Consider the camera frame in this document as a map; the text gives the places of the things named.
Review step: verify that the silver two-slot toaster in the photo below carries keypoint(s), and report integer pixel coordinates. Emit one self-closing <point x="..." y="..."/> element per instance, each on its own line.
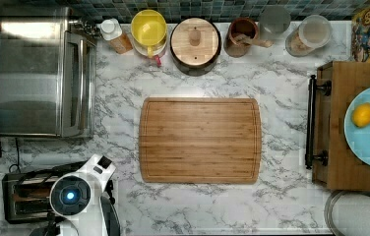
<point x="25" y="195"/>

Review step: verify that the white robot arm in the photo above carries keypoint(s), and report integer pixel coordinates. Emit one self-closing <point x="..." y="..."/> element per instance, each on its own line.
<point x="82" y="202"/>

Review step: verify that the stainless steel toaster oven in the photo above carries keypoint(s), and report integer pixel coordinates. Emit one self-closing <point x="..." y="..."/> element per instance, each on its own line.
<point x="47" y="69"/>

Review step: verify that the bamboo cutting board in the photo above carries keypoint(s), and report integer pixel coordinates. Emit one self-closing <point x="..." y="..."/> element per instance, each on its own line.
<point x="200" y="140"/>

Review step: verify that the dark canister wooden lid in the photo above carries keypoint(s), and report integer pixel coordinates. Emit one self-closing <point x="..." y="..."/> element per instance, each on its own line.
<point x="195" y="45"/>

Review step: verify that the yellow mug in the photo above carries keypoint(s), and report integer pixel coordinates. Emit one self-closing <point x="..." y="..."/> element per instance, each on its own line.
<point x="149" y="30"/>

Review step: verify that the brown wooden utensil cup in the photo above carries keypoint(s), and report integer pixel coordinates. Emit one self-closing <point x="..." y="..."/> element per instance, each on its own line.
<point x="241" y="35"/>

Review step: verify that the orange bottle white cap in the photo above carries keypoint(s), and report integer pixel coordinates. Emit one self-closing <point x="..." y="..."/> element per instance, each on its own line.
<point x="112" y="32"/>

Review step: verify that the grey cup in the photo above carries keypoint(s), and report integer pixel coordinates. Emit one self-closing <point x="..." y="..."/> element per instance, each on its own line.
<point x="274" y="19"/>

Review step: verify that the clear jar with lid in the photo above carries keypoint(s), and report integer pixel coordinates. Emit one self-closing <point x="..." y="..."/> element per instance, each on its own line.
<point x="313" y="32"/>

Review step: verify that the yellow lemon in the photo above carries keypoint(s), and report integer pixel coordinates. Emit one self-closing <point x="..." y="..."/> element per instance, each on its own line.
<point x="361" y="115"/>

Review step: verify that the wooden tray black handle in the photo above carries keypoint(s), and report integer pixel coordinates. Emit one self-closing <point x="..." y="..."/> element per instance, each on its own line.
<point x="328" y="156"/>

